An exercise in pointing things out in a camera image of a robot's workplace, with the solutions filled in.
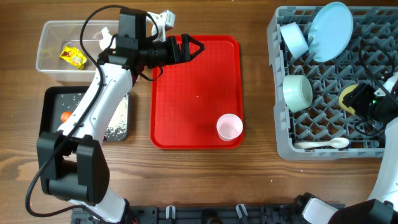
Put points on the pink cup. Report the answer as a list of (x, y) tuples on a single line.
[(229, 127)]

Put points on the yellow snack wrapper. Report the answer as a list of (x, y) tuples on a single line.
[(74, 57)]

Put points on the grey dishwasher rack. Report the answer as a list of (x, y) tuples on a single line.
[(324, 119)]

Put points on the white plastic spoon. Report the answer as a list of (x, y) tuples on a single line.
[(337, 143)]

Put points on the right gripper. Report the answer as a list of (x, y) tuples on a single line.
[(357, 98)]

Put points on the clear plastic bin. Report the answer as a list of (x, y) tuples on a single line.
[(56, 35)]

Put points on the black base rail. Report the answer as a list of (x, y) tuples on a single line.
[(277, 213)]

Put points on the red serving tray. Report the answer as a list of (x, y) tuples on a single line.
[(189, 98)]

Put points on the orange carrot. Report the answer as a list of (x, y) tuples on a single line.
[(65, 116)]

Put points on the spilled rice pile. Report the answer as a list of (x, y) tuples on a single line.
[(118, 126)]

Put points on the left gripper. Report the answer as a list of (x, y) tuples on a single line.
[(175, 51)]

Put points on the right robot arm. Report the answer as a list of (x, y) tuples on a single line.
[(381, 206)]

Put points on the white napkin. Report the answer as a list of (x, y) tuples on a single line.
[(105, 39)]

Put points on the light blue rice bowl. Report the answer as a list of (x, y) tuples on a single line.
[(294, 39)]

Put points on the black tray bin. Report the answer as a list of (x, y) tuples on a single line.
[(50, 103)]

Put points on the yellow cup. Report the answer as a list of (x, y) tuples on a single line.
[(349, 98)]

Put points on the light blue plate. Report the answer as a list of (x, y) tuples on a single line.
[(330, 32)]

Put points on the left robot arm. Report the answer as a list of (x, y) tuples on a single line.
[(72, 166)]

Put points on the green bowl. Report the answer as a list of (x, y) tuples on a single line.
[(297, 92)]

